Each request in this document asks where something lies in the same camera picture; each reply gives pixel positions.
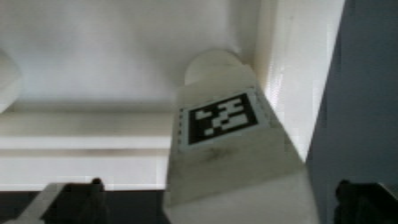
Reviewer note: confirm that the white square table top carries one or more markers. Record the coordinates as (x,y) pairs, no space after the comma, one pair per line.
(93,59)

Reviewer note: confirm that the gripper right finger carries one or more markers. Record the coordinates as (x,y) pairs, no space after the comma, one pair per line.
(367,204)

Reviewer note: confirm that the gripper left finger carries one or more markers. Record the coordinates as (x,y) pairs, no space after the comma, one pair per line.
(81,203)

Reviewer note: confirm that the white table leg with tag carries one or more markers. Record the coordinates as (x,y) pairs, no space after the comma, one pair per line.
(237,175)

